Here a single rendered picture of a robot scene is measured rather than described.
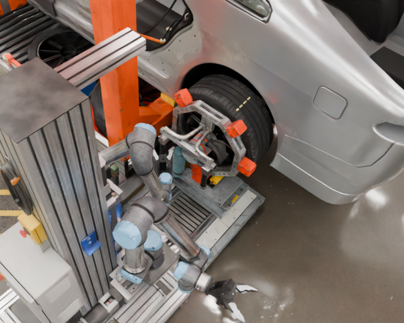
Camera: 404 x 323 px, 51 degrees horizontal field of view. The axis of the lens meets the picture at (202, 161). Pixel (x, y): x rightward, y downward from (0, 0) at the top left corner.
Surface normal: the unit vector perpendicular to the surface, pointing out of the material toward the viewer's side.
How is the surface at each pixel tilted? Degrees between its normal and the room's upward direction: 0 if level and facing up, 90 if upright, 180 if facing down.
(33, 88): 0
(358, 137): 90
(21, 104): 0
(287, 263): 0
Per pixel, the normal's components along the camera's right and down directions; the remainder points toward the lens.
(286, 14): -0.32, 0.09
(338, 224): 0.10, -0.59
